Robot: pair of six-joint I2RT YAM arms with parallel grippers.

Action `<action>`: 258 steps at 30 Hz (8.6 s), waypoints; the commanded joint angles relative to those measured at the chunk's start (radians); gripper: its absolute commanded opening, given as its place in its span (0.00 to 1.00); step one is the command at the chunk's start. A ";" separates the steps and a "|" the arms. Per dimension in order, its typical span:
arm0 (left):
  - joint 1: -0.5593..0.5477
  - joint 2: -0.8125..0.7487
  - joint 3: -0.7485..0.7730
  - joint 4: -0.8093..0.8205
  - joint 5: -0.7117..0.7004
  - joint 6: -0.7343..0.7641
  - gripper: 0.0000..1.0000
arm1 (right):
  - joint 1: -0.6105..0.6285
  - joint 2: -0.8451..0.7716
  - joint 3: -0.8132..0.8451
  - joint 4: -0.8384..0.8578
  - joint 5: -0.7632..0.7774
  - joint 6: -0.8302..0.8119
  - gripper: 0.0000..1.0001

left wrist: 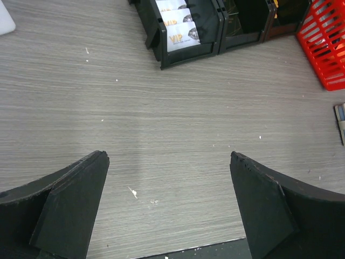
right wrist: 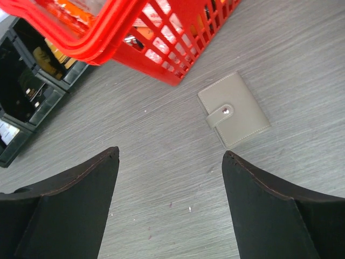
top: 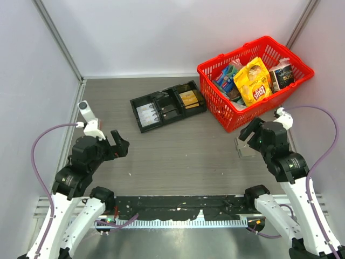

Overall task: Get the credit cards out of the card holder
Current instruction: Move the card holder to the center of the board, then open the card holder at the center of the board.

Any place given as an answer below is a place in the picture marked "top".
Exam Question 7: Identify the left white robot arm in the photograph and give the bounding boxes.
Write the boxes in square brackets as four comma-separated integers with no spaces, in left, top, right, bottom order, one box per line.
[21,130,129,258]

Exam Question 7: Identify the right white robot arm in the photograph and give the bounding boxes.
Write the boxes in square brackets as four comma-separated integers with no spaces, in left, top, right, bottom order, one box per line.
[239,115,344,258]

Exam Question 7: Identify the white cards stack in tray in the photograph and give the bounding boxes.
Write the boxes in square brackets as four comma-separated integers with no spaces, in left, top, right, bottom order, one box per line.
[136,103,160,127]

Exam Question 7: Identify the black three-compartment card tray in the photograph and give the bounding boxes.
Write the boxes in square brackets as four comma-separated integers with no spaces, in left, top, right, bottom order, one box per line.
[130,80,206,133]

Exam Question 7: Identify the black cards stack in tray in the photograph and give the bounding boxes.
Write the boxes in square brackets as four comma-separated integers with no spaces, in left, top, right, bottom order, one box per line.
[161,104,180,120]

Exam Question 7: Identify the gold cards stack in tray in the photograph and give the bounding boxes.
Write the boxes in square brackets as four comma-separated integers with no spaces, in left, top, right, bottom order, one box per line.
[179,90,202,110]

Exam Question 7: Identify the red plastic shopping basket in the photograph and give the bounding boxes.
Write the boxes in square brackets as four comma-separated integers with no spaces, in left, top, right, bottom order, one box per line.
[197,36,314,132]

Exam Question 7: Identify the yellow Lays chips bag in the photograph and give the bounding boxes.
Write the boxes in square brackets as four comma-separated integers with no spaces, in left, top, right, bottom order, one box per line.
[233,57,273,107]

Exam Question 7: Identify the white cylindrical bottle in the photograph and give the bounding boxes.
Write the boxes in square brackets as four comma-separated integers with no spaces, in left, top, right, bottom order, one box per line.
[78,100,97,122]

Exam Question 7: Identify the black coffee package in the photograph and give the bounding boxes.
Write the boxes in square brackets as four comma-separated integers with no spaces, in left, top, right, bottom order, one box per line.
[269,63,295,93]

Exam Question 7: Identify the blue toothpaste box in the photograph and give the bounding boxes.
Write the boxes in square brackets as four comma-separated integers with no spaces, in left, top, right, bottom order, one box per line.
[212,68,235,93]

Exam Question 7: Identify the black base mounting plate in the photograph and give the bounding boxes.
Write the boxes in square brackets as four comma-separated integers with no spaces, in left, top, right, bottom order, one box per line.
[103,195,259,221]

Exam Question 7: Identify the green sponge pack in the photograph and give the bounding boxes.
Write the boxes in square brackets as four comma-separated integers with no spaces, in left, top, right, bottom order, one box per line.
[225,64,238,80]

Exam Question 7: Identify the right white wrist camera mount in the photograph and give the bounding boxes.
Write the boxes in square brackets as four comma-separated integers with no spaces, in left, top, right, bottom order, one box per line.
[274,107,293,130]

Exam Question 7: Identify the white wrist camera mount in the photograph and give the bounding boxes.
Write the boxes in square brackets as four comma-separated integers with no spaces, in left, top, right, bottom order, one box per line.
[76,118,106,140]
[274,107,293,130]

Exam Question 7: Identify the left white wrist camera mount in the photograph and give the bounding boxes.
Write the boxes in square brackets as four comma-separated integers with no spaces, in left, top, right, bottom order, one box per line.
[76,118,106,140]

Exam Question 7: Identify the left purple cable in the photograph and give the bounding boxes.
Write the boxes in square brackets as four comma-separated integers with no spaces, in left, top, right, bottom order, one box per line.
[31,123,86,259]

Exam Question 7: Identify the purple cable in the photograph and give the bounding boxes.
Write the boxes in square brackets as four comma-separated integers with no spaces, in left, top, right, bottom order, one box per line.
[285,105,340,259]
[31,123,86,259]

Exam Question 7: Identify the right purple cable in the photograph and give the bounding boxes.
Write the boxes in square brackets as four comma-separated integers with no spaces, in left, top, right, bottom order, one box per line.
[285,105,340,259]

